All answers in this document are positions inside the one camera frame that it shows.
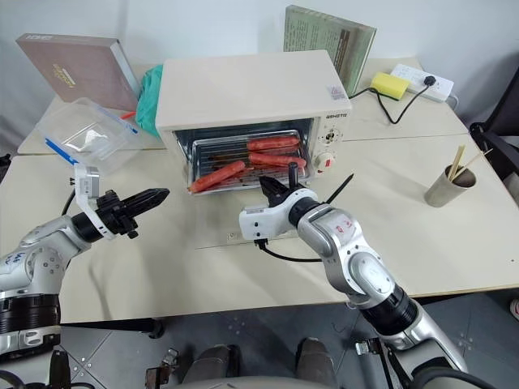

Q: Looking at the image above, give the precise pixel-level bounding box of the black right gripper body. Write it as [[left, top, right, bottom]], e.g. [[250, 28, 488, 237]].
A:
[[286, 161, 306, 195]]

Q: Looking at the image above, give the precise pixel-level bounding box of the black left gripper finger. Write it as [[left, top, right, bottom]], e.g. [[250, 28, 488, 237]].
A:
[[121, 187, 171, 206], [131, 195, 169, 218]]

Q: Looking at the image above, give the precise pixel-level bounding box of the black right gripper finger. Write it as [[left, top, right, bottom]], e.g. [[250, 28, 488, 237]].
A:
[[323, 173, 356, 204], [259, 175, 291, 208]]

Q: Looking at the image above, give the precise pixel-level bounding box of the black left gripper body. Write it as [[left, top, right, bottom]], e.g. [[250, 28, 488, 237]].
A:
[[96, 189, 141, 240]]

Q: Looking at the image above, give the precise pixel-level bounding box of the red sausage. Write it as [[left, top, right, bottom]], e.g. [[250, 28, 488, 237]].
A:
[[247, 135, 299, 152], [247, 152, 307, 169], [190, 160, 247, 194]]

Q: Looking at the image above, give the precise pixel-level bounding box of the large white oven knob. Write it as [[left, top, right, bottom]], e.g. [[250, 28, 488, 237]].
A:
[[315, 151, 339, 174]]

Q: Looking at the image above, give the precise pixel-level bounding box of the silver metal baking tray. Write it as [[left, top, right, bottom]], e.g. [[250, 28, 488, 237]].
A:
[[189, 129, 310, 196]]

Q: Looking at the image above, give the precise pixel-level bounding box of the glass toaster oven door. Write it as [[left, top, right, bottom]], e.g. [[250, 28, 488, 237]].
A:
[[172, 117, 318, 196]]

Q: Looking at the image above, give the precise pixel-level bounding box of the cream toaster oven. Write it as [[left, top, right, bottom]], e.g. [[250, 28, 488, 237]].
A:
[[156, 49, 353, 197]]

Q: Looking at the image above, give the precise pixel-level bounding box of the white paper in container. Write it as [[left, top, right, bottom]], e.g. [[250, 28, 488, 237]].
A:
[[63, 128, 111, 154]]

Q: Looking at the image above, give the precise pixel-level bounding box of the teal cloth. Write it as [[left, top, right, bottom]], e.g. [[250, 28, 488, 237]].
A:
[[135, 64, 165, 139]]

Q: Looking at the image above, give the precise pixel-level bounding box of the clear plastic container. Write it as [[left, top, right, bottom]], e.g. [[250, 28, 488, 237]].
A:
[[35, 96, 142, 177]]

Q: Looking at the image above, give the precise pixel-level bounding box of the grey paper cup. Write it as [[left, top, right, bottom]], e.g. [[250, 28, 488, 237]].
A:
[[424, 163, 478, 208]]

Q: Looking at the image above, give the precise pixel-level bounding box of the yellow sponge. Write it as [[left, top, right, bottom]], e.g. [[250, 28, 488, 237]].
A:
[[370, 71, 412, 100]]

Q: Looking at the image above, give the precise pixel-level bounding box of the wooden chopstick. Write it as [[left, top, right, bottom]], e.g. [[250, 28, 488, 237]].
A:
[[463, 147, 495, 168], [448, 145, 465, 180]]

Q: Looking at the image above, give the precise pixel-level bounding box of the white power strip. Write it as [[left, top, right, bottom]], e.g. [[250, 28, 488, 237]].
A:
[[389, 62, 456, 103]]

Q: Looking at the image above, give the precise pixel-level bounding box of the green hardcover book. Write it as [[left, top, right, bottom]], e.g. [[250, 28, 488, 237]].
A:
[[283, 4, 378, 94]]

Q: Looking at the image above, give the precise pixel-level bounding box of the brown hardcover book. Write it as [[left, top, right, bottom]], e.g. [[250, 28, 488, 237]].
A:
[[15, 32, 141, 113]]

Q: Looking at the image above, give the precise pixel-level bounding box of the dark rounded shape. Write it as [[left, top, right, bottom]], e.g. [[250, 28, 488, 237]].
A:
[[297, 337, 338, 389], [189, 344, 241, 389]]

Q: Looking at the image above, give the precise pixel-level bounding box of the black office chair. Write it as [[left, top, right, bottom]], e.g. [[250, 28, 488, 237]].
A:
[[469, 51, 519, 182]]

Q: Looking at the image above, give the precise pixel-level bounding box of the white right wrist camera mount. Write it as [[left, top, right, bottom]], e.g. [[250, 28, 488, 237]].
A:
[[238, 187, 320, 242]]

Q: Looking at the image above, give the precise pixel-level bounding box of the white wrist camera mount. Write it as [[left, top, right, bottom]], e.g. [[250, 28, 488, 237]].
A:
[[238, 187, 320, 242], [73, 163, 116, 242]]

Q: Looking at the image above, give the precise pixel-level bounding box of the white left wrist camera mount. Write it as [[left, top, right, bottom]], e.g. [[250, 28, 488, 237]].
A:
[[73, 163, 116, 242]]

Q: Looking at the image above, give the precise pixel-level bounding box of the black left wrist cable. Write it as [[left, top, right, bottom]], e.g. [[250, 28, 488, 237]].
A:
[[60, 186, 79, 216]]

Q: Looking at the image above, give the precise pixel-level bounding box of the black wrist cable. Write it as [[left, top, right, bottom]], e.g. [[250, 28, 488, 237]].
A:
[[254, 239, 326, 264], [60, 186, 79, 216]]

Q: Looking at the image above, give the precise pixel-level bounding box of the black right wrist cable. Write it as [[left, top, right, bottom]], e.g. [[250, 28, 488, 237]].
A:
[[254, 239, 326, 264]]

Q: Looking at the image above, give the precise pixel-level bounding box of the black power plug cable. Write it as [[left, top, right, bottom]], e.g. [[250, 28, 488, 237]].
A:
[[349, 75, 439, 125]]

